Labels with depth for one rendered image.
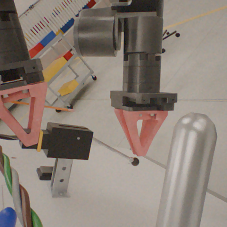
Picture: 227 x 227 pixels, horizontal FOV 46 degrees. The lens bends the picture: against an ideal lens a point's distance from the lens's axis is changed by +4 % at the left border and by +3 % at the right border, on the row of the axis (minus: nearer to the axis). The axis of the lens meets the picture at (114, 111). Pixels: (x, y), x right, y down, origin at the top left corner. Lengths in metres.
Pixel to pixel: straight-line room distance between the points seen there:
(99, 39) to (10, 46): 0.12
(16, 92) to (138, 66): 0.16
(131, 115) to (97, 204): 0.13
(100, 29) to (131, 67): 0.07
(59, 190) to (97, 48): 0.21
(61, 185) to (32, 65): 0.17
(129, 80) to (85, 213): 0.18
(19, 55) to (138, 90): 0.16
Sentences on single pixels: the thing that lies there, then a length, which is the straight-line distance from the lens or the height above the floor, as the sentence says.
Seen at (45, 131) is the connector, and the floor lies 1.17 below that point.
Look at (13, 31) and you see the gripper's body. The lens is 0.34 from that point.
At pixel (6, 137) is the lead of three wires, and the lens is 0.36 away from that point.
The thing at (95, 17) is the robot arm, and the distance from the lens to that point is 0.41.
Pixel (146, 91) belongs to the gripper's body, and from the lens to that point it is 0.38.
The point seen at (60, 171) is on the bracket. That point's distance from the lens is 0.37.
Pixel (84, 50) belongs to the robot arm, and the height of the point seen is 1.21.
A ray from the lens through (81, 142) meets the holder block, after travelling 0.36.
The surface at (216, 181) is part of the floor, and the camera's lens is 1.75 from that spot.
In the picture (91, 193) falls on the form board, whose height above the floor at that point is 1.06.
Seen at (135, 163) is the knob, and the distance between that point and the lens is 0.42.
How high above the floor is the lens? 1.28
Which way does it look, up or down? 23 degrees down
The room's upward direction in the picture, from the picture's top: 41 degrees counter-clockwise
